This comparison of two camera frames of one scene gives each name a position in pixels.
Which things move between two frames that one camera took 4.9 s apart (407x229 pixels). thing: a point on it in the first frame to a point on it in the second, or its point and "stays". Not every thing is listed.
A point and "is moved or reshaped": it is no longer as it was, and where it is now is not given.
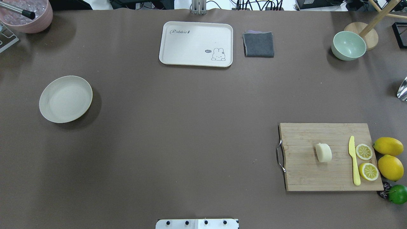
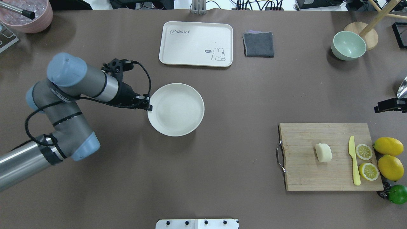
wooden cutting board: x=330 y=156 stays
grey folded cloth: x=258 y=44 stays
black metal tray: x=400 y=29 stays
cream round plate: x=65 y=98 is moved or reshaped
